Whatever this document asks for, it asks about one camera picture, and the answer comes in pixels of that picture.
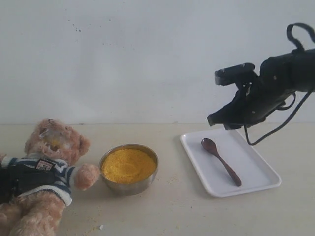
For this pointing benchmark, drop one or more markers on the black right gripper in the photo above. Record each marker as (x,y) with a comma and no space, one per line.
(255,103)

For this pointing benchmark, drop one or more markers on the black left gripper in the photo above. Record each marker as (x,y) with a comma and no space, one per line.
(20,179)

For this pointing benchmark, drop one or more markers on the dark red wooden spoon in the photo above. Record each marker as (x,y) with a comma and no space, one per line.
(211,147)

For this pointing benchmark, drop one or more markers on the plush teddy bear striped shirt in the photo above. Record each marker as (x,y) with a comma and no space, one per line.
(52,146)

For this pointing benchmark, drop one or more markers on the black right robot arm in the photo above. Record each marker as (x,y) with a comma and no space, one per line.
(299,67)

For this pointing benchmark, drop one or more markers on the white rectangular plastic tray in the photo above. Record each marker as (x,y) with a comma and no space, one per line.
(252,169)

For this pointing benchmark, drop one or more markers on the steel bowl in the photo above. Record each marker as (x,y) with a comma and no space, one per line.
(134,188)

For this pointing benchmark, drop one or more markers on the yellow millet grains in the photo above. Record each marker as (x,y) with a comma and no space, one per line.
(127,166)

